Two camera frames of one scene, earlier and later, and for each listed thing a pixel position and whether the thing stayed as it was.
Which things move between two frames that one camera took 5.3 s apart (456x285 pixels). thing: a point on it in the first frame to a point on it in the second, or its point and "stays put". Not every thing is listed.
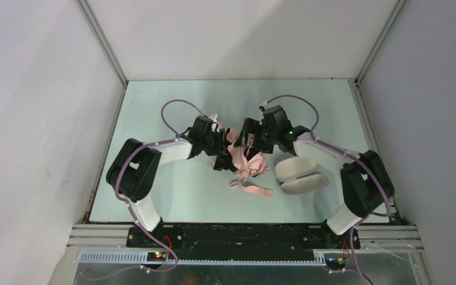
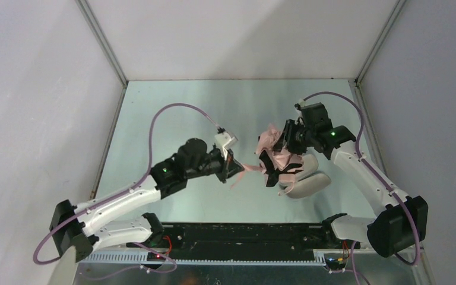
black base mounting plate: (241, 241) stays put
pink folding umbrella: (246, 165) to (268, 143)
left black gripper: (220, 142) to (225, 167)
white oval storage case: (300, 175) stays put
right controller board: (336, 263) stays put
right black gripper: (249, 139) to (288, 138)
